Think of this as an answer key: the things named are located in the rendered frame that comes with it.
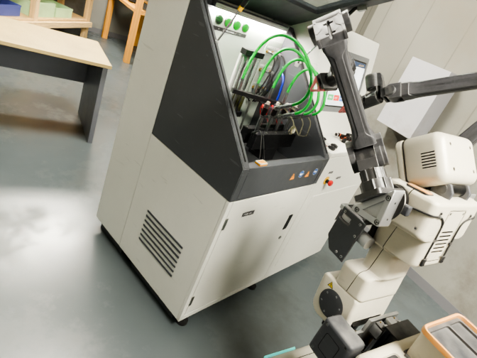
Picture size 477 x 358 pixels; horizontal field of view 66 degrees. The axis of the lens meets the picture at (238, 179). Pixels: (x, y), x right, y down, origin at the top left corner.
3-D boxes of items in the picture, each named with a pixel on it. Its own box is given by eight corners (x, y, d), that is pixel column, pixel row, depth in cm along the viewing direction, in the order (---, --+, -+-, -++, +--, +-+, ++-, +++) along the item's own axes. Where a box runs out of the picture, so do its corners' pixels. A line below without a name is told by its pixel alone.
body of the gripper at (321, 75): (316, 74, 147) (329, 66, 141) (334, 74, 152) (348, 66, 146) (320, 89, 147) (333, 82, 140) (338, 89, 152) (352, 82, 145)
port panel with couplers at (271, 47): (250, 96, 203) (272, 40, 190) (246, 94, 205) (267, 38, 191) (265, 98, 213) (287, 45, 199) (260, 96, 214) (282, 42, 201)
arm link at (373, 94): (377, 100, 145) (386, 103, 148) (376, 84, 146) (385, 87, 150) (363, 106, 151) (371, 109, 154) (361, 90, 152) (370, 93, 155)
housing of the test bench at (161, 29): (116, 255, 212) (196, -24, 148) (93, 224, 227) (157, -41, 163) (263, 213, 317) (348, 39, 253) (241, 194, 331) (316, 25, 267)
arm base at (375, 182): (380, 192, 96) (405, 193, 103) (372, 163, 99) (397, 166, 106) (353, 202, 103) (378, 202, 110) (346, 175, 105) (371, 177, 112)
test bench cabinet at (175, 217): (173, 332, 182) (228, 202, 149) (116, 255, 212) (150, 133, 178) (260, 286, 235) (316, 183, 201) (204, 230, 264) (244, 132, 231)
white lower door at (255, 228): (184, 316, 180) (233, 203, 151) (182, 312, 181) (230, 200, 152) (265, 276, 228) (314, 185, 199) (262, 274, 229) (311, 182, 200)
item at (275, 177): (236, 201, 152) (250, 168, 145) (228, 194, 154) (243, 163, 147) (312, 184, 198) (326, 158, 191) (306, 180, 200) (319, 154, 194)
